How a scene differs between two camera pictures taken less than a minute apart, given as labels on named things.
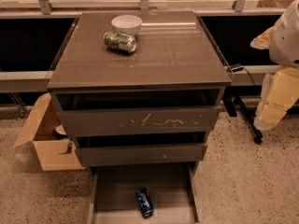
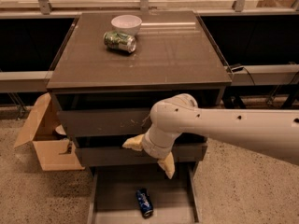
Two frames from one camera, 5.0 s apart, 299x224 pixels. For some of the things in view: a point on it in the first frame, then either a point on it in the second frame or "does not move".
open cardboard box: [47, 131] does not move
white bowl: [127, 23] does not move
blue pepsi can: [145, 203] does not move
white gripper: [286, 42] → [152, 149]
